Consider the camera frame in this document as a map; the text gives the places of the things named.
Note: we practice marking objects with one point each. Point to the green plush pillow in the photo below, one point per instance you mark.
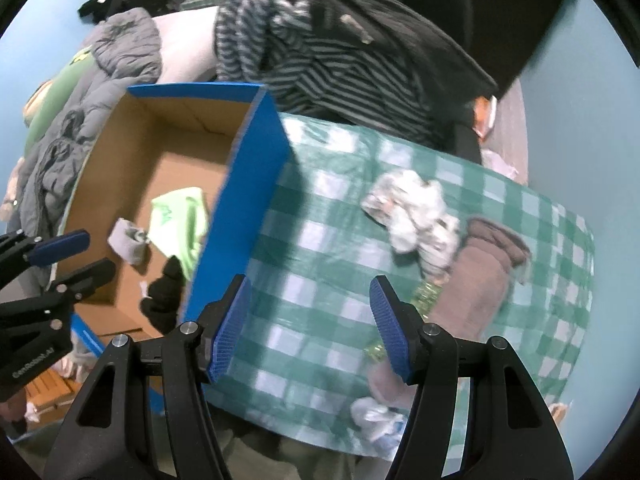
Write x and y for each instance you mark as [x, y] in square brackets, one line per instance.
[55, 95]

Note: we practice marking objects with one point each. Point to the light green cloth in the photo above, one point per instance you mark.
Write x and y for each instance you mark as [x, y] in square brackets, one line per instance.
[175, 220]

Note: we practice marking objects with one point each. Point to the small white sock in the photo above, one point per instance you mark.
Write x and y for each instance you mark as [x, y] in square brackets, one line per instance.
[125, 245]

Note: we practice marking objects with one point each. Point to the dark grey fleece robe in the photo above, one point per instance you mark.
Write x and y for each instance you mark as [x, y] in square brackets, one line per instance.
[400, 45]

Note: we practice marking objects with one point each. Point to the black sock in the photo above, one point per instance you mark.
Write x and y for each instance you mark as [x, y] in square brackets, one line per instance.
[165, 295]

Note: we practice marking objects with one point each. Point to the grey puffer jacket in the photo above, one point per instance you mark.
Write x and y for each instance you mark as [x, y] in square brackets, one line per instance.
[115, 50]

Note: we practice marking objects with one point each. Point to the brown-grey fleece sock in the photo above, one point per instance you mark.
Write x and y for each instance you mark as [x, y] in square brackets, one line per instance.
[470, 290]

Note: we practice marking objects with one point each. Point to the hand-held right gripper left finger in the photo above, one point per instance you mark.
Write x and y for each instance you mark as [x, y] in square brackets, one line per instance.
[230, 335]

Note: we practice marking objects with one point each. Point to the person's left hand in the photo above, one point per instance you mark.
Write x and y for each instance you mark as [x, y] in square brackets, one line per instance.
[11, 410]

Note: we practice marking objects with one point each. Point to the white and blue socks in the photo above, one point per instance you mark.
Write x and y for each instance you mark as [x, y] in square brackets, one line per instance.
[372, 417]

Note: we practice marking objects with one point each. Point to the white pillow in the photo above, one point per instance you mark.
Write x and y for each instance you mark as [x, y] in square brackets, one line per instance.
[185, 45]

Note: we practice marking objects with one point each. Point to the white crumpled socks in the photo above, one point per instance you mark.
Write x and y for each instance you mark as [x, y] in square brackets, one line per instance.
[440, 245]
[410, 205]

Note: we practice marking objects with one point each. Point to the orange snack bag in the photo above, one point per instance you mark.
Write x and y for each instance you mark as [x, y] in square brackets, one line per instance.
[482, 115]

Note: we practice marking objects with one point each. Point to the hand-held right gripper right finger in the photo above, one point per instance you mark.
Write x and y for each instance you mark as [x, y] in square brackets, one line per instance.
[392, 335]

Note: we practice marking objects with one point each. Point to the grey striped sweater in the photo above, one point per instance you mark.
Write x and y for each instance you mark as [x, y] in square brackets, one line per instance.
[320, 70]

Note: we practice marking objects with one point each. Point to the blue cardboard box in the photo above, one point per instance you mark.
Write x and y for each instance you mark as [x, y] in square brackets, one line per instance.
[260, 170]

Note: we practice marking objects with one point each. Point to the green checkered tablecloth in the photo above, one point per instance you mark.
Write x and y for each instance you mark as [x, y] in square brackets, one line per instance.
[325, 260]

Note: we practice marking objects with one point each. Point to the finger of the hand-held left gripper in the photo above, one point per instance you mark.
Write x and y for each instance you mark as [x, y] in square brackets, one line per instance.
[85, 277]
[60, 247]

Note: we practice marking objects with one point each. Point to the black hanging garment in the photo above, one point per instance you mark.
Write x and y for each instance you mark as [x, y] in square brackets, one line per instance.
[515, 20]

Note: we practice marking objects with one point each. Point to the white cloth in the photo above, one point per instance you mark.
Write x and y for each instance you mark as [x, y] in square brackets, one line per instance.
[500, 162]

